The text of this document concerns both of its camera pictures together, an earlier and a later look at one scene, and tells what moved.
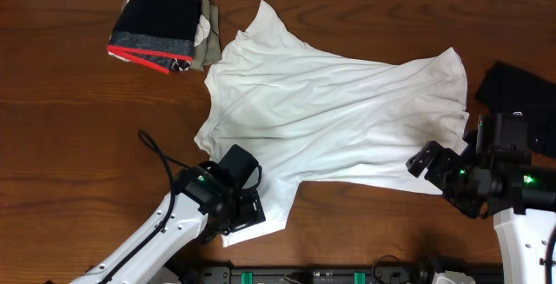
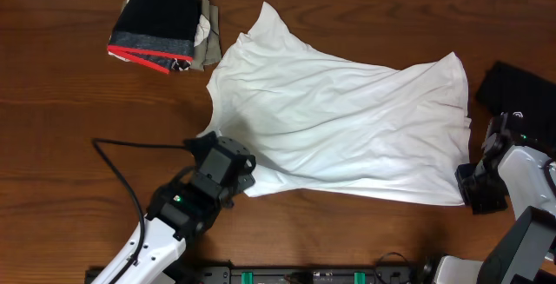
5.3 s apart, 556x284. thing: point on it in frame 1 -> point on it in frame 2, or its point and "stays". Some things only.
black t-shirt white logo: (509, 88) stays
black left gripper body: (244, 212) -> (243, 181)
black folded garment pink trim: (156, 23) stays
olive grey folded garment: (209, 51) stays
